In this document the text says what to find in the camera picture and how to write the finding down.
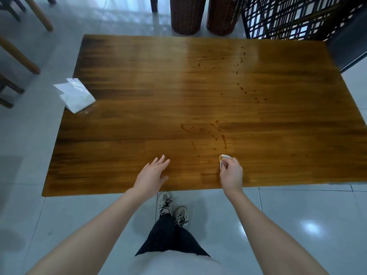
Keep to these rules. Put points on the person's sneaker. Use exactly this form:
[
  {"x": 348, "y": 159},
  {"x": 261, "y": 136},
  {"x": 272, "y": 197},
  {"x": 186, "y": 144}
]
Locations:
[
  {"x": 165, "y": 203},
  {"x": 181, "y": 217}
]

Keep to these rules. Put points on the light brown wicker basket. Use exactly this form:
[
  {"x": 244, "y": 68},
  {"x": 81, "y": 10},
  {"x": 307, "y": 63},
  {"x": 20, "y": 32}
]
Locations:
[{"x": 187, "y": 14}]

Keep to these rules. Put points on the person's left forearm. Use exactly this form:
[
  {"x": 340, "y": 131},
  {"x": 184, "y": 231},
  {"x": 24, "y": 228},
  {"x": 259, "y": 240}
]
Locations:
[{"x": 94, "y": 234}]

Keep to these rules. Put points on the white tissue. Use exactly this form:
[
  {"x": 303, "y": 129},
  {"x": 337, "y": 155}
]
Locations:
[{"x": 224, "y": 156}]

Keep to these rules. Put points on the person's right hand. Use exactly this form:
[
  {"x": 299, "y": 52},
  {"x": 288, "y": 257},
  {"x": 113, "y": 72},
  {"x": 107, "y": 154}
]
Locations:
[{"x": 232, "y": 176}]

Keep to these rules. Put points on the person's right forearm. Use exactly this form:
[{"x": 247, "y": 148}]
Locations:
[{"x": 269, "y": 234}]

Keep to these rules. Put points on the person's left sneaker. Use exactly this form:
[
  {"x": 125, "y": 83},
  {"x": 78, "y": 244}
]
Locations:
[{"x": 165, "y": 203}]

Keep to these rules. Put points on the dark wooden chair leg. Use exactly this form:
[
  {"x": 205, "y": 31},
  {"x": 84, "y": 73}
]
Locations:
[{"x": 5, "y": 103}]

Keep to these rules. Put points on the dark brown wicker basket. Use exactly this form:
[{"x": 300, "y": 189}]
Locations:
[{"x": 223, "y": 14}]

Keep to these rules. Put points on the white shirt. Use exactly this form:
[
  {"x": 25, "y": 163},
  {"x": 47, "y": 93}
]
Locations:
[{"x": 175, "y": 264}]

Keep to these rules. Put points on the dark dotted trousers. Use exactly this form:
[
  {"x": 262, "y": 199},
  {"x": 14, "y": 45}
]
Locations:
[{"x": 169, "y": 240}]

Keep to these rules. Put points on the dark lattice screen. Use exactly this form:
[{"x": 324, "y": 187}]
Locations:
[{"x": 289, "y": 17}]

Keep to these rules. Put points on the light wooden chair leg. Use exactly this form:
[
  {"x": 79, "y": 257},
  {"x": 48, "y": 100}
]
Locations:
[{"x": 18, "y": 55}]

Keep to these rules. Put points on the person's right sneaker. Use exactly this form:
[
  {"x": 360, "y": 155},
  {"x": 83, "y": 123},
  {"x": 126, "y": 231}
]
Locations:
[{"x": 181, "y": 217}]

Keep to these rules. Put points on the dark grey bench seat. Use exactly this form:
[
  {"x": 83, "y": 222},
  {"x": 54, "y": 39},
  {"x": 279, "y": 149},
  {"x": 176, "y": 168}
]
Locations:
[{"x": 348, "y": 42}]

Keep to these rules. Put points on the white tissue packet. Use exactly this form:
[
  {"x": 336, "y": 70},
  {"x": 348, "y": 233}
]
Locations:
[{"x": 75, "y": 95}]

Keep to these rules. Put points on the person's left little finger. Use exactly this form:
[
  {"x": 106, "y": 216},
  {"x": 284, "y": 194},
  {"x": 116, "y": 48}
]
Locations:
[{"x": 146, "y": 166}]

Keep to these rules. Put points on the person's left hand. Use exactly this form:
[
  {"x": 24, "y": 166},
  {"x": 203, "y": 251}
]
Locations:
[{"x": 149, "y": 177}]

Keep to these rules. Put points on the dark wooden chair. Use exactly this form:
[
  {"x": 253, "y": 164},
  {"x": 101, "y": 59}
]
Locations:
[{"x": 11, "y": 7}]

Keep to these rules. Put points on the dark wooden furniture leg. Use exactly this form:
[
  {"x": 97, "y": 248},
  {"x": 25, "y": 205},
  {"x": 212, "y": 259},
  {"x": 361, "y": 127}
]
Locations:
[{"x": 154, "y": 4}]

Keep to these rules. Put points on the person's right thumb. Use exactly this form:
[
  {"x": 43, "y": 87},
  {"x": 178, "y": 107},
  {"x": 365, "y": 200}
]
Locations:
[{"x": 223, "y": 166}]

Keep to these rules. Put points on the person's left thumb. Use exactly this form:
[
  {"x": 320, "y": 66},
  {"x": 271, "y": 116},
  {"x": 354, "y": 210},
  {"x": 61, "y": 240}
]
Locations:
[{"x": 164, "y": 179}]

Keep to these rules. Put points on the person's left middle finger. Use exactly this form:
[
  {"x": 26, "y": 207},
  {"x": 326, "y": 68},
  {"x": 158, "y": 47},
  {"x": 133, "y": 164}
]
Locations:
[{"x": 159, "y": 161}]

